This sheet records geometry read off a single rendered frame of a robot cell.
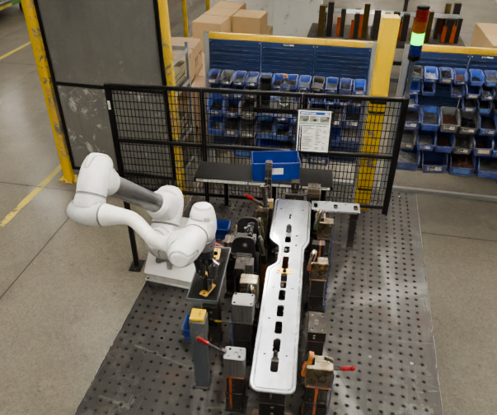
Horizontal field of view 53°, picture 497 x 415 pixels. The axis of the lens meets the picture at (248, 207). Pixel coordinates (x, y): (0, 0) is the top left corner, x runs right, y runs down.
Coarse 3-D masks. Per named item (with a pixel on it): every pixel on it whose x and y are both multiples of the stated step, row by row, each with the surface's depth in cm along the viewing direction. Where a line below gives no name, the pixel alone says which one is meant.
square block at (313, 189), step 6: (312, 186) 311; (318, 186) 311; (312, 192) 309; (318, 192) 308; (312, 198) 312; (318, 198) 311; (312, 210) 317; (312, 216) 322; (312, 222) 325; (312, 228) 327; (312, 234) 328
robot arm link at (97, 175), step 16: (96, 160) 218; (80, 176) 217; (96, 176) 216; (112, 176) 223; (96, 192) 216; (112, 192) 226; (128, 192) 237; (144, 192) 249; (160, 192) 267; (176, 192) 274; (144, 208) 258; (160, 208) 264; (176, 208) 271; (176, 224) 273
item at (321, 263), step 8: (312, 264) 255; (320, 264) 254; (328, 264) 255; (312, 272) 258; (320, 272) 258; (328, 272) 258; (312, 280) 260; (320, 280) 260; (312, 288) 265; (320, 288) 264; (312, 296) 268; (320, 296) 267; (312, 304) 270; (320, 304) 270
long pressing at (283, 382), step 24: (288, 216) 295; (288, 264) 259; (264, 288) 244; (288, 288) 245; (264, 312) 232; (288, 312) 232; (264, 336) 220; (288, 336) 220; (264, 360) 210; (288, 360) 210; (264, 384) 200; (288, 384) 200
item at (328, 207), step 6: (312, 204) 305; (318, 204) 305; (324, 204) 305; (330, 204) 305; (336, 204) 305; (342, 204) 305; (348, 204) 305; (354, 204) 305; (324, 210) 300; (330, 210) 300; (336, 210) 300; (342, 210) 300; (348, 210) 300; (354, 210) 300
